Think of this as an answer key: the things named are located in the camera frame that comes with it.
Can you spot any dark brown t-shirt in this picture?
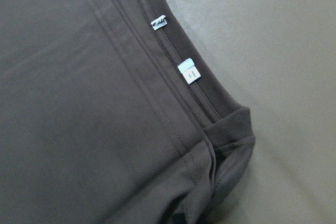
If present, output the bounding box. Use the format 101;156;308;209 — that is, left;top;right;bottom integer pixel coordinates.
1;0;255;223

